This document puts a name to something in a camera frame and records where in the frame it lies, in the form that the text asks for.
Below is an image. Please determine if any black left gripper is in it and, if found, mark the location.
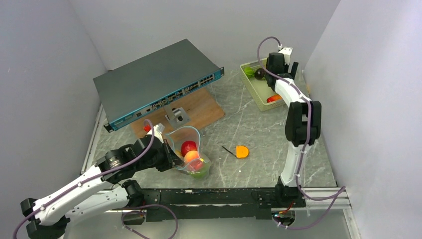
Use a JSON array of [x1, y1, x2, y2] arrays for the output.
[[137, 138, 185, 172]]

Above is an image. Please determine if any yellow lemon toy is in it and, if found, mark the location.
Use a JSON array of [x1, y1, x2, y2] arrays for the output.
[[175, 150, 184, 159]]

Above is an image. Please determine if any red apple toy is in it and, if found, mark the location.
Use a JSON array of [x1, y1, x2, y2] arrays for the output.
[[181, 140, 198, 156]]

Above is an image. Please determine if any clear zip top bag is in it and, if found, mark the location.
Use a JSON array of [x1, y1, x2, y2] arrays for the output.
[[165, 126, 211, 179]]

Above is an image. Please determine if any pink peach toy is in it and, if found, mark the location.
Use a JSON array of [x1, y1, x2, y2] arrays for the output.
[[184, 150, 200, 164]]

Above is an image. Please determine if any red pepper toy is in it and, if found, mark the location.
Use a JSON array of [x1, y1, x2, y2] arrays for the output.
[[188, 159, 204, 172]]

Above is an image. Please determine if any green cabbage toy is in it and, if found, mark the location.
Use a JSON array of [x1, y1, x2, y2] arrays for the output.
[[188, 166, 210, 179]]

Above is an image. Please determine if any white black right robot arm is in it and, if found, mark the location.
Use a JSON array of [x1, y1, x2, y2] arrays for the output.
[[265, 51, 321, 207]]

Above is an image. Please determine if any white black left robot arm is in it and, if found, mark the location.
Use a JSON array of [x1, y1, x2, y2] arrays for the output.
[[20, 132, 184, 239]]

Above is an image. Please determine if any dark purple mangosteen toy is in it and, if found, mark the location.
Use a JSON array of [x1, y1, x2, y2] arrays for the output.
[[254, 68, 265, 80]]

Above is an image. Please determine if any green starfruit toy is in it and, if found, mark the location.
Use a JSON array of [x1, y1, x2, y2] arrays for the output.
[[243, 67, 255, 78]]

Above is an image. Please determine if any pale green plastic basket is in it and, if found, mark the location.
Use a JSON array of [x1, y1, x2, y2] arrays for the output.
[[240, 61, 286, 112]]

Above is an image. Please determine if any red orange mango toy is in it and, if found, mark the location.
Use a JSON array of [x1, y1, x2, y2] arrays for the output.
[[266, 94, 282, 103]]

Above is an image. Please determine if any wooden board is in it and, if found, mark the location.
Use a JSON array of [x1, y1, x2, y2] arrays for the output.
[[130, 88, 225, 138]]

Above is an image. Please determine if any orange tape measure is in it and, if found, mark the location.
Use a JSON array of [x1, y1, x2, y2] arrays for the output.
[[222, 145, 249, 159]]

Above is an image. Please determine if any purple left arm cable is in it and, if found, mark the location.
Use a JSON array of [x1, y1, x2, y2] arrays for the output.
[[12, 119, 179, 239]]

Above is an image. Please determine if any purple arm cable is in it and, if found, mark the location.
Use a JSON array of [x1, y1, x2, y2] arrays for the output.
[[12, 119, 179, 239], [256, 36, 347, 231]]

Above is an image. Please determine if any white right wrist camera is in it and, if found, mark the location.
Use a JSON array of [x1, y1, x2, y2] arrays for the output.
[[278, 46, 293, 65]]

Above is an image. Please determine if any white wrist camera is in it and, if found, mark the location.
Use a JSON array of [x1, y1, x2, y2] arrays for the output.
[[278, 46, 293, 65], [143, 123, 165, 135]]

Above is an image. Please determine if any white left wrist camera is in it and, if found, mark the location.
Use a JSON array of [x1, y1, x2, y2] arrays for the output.
[[143, 123, 165, 135]]

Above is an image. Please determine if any grey metal bracket stand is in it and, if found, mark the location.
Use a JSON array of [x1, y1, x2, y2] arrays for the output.
[[164, 104, 191, 129]]

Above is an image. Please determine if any black aluminium base frame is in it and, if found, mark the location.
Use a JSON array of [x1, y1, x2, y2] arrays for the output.
[[52, 99, 360, 239]]

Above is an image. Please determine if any grey blue network switch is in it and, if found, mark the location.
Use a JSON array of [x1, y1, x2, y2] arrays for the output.
[[93, 39, 224, 132]]

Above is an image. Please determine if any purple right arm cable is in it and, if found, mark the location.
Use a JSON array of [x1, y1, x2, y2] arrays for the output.
[[256, 36, 347, 231]]

